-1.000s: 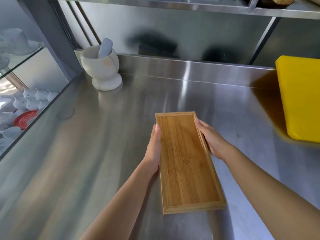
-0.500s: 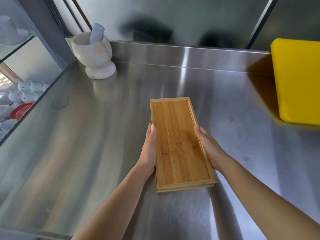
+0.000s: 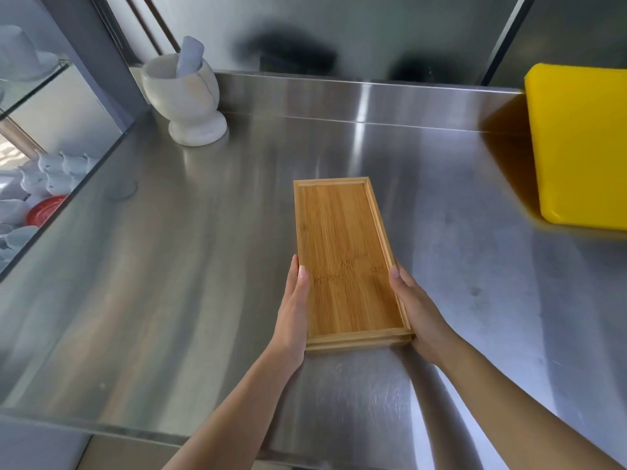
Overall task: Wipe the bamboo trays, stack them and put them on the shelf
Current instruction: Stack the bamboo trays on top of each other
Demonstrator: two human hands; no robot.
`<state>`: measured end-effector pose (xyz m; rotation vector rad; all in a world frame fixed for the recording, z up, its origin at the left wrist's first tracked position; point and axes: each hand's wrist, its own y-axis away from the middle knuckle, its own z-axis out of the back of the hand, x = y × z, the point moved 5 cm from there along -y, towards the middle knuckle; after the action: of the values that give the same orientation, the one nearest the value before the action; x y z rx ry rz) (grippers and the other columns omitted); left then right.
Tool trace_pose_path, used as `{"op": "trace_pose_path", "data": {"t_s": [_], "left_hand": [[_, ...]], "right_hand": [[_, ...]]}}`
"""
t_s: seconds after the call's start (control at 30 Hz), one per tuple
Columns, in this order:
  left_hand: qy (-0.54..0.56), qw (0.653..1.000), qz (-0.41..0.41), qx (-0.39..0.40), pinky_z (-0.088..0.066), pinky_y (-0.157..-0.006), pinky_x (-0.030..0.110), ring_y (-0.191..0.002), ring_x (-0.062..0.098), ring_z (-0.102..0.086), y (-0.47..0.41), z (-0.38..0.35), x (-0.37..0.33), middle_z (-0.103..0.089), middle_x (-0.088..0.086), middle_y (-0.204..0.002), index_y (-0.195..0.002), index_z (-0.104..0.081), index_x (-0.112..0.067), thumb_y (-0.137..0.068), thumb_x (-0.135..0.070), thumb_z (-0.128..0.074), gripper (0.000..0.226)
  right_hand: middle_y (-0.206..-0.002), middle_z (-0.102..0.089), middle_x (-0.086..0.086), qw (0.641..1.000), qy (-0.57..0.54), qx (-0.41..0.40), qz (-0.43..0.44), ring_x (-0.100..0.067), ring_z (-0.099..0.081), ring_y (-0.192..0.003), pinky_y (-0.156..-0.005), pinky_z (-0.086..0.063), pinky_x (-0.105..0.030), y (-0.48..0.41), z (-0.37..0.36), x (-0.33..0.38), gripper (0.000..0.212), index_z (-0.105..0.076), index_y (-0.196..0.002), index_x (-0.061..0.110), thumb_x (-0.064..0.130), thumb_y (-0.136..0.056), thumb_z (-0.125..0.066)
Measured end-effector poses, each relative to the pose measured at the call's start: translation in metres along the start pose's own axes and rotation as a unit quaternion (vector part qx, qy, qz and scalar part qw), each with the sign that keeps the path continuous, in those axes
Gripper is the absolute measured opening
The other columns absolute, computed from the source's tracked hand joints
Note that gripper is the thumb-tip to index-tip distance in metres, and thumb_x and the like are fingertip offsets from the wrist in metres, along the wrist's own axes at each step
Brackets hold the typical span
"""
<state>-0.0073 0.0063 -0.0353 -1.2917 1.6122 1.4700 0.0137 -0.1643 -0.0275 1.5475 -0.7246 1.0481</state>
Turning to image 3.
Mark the yellow plastic cutting board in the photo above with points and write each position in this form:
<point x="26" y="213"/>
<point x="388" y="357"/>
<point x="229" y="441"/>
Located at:
<point x="580" y="144"/>

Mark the person's left forearm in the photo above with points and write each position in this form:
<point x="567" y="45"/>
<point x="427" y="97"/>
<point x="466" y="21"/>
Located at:
<point x="230" y="416"/>

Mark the red plate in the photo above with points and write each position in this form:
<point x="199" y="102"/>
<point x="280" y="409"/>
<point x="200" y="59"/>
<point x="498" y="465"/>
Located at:
<point x="45" y="210"/>

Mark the white marble pestle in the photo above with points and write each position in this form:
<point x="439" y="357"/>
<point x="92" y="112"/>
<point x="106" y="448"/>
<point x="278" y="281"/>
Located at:
<point x="190" y="56"/>

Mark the person's right forearm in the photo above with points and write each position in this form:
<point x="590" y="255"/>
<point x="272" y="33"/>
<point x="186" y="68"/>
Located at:
<point x="519" y="411"/>

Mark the white marble mortar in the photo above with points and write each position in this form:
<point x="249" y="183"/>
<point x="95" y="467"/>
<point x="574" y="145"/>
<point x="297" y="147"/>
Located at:
<point x="185" y="100"/>

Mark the person's right thumb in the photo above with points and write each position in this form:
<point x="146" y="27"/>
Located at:
<point x="399" y="286"/>

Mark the glass shelf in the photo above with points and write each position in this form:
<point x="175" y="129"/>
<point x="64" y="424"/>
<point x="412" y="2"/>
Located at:
<point x="34" y="88"/>

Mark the person's left thumb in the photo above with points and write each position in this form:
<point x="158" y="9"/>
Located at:
<point x="303" y="288"/>

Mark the person's left hand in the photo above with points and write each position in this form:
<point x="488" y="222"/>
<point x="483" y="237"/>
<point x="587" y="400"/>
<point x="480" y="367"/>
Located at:
<point x="290" y="322"/>

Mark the person's right hand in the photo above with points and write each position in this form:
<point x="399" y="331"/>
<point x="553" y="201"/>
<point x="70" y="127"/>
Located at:
<point x="426" y="323"/>

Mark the group of white ceramic cups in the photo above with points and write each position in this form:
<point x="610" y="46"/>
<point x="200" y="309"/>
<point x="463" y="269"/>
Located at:
<point x="49" y="178"/>

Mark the rectangular bamboo tray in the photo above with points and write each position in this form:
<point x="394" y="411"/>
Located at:
<point x="348" y="261"/>

